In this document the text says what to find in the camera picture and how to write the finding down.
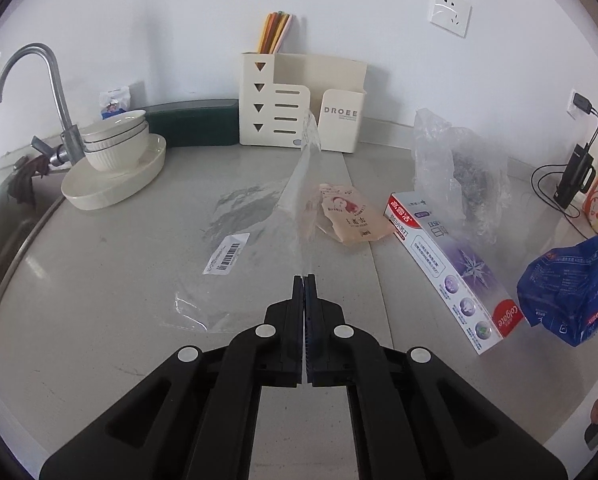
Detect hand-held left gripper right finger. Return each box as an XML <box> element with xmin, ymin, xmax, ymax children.
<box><xmin>304</xmin><ymin>273</ymin><xmax>570</xmax><ymax>480</ymax></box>

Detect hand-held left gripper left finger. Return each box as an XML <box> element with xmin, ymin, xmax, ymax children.
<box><xmin>39</xmin><ymin>275</ymin><xmax>306</xmax><ymax>480</ymax></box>

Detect blue snack packet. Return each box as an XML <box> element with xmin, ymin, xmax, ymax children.
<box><xmin>517</xmin><ymin>225</ymin><xmax>598</xmax><ymax>348</ymax></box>

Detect white and purple toothpaste box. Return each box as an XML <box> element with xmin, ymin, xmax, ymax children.
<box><xmin>384</xmin><ymin>191</ymin><xmax>524</xmax><ymax>356</ymax></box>

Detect clear plastic bag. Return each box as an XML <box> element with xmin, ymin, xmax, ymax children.
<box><xmin>411</xmin><ymin>108</ymin><xmax>512</xmax><ymax>246</ymax></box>

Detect tan snack packet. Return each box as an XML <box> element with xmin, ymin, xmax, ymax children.
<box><xmin>306</xmin><ymin>182</ymin><xmax>375</xmax><ymax>247</ymax></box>

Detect black upright device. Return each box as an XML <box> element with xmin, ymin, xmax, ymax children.
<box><xmin>554</xmin><ymin>142</ymin><xmax>596</xmax><ymax>209</ymax></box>

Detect white oval dish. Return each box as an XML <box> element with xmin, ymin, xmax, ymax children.
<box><xmin>60</xmin><ymin>132</ymin><xmax>168</xmax><ymax>211</ymax></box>

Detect cream utensil organizer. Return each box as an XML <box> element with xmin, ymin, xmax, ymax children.
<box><xmin>239</xmin><ymin>51</ymin><xmax>369</xmax><ymax>154</ymax></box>

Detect dark green box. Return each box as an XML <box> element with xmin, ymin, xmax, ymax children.
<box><xmin>144</xmin><ymin>99</ymin><xmax>241</xmax><ymax>148</ymax></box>

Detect stacked white bowls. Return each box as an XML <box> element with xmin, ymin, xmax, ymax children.
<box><xmin>84</xmin><ymin>132</ymin><xmax>151</xmax><ymax>173</ymax></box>

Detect white ribbed bowl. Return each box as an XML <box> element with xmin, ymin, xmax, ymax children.
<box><xmin>80</xmin><ymin>109</ymin><xmax>148</xmax><ymax>143</ymax></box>
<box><xmin>82</xmin><ymin>124</ymin><xmax>150</xmax><ymax>155</ymax></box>

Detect small blue and white packet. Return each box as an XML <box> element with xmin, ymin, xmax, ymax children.
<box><xmin>99</xmin><ymin>86</ymin><xmax>132</xmax><ymax>121</ymax></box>

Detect bundle of colourful chopsticks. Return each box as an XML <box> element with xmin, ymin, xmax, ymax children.
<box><xmin>258</xmin><ymin>10</ymin><xmax>294</xmax><ymax>56</ymax></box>

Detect steel sink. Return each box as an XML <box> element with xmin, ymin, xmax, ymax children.
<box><xmin>0</xmin><ymin>170</ymin><xmax>67</xmax><ymax>323</ymax></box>

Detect brown cloth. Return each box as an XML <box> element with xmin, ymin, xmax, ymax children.
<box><xmin>8</xmin><ymin>152</ymin><xmax>52</xmax><ymax>207</ymax></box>

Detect steel faucet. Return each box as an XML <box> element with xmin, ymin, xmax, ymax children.
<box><xmin>0</xmin><ymin>44</ymin><xmax>87</xmax><ymax>168</ymax></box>

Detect white wall socket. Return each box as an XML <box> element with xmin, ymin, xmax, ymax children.
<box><xmin>429</xmin><ymin>0</ymin><xmax>472</xmax><ymax>38</ymax></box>

